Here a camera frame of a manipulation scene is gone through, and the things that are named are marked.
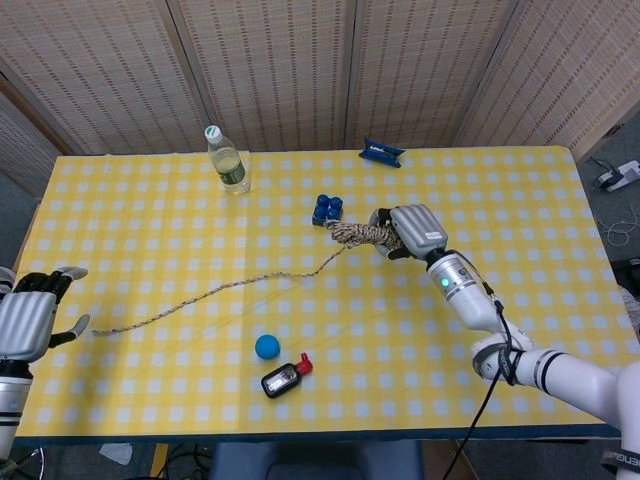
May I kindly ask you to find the yellow floor strip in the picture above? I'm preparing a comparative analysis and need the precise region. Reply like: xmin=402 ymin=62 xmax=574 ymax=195
xmin=149 ymin=442 xmax=170 ymax=480

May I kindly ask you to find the yellow white checked tablecloth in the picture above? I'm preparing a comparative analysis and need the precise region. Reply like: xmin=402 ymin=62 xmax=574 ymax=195
xmin=0 ymin=144 xmax=639 ymax=441

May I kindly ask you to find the white paper scrap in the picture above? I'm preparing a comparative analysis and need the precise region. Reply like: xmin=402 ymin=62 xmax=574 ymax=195
xmin=98 ymin=442 xmax=134 ymax=464

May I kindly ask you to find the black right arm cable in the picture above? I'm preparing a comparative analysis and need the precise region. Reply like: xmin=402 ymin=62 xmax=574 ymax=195
xmin=452 ymin=249 xmax=526 ymax=480

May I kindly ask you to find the white power strip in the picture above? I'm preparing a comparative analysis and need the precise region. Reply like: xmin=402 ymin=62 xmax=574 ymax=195
xmin=592 ymin=158 xmax=640 ymax=193

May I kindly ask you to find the thin white floor cable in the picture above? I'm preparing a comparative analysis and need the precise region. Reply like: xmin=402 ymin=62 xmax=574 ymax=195
xmin=606 ymin=205 xmax=640 ymax=247

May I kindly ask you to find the blue toy building block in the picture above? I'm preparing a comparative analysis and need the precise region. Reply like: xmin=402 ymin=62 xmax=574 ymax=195
xmin=313 ymin=193 xmax=345 ymax=229

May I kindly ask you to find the blue snack packet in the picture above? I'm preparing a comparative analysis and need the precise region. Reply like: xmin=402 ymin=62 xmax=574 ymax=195
xmin=358 ymin=137 xmax=405 ymax=169

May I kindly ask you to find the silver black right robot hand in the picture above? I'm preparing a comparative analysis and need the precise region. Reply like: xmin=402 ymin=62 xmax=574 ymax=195
xmin=368 ymin=203 xmax=449 ymax=260

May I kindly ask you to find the black box on floor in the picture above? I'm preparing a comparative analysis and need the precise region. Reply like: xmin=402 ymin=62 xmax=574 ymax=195
xmin=612 ymin=258 xmax=640 ymax=291

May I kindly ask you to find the blue ball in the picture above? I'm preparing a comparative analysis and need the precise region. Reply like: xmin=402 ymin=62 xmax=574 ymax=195
xmin=254 ymin=333 xmax=281 ymax=361

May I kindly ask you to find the clear plastic bottle green label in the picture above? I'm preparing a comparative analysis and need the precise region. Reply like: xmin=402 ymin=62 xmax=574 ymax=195
xmin=203 ymin=124 xmax=252 ymax=195

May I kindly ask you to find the woven bamboo screen panel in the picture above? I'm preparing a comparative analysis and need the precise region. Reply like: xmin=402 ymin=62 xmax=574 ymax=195
xmin=0 ymin=0 xmax=214 ymax=156
xmin=0 ymin=92 xmax=66 ymax=196
xmin=454 ymin=0 xmax=640 ymax=162
xmin=167 ymin=0 xmax=359 ymax=152
xmin=344 ymin=0 xmax=521 ymax=150

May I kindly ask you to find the speckled beige braided rope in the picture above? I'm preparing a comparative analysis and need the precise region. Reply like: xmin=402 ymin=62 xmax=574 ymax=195
xmin=90 ymin=219 xmax=404 ymax=336

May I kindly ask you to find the black bottle red cap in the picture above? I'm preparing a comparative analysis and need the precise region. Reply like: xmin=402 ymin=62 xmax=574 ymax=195
xmin=260 ymin=352 xmax=315 ymax=400

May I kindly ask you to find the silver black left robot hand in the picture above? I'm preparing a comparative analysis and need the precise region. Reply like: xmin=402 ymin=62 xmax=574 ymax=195
xmin=0 ymin=266 xmax=91 ymax=362

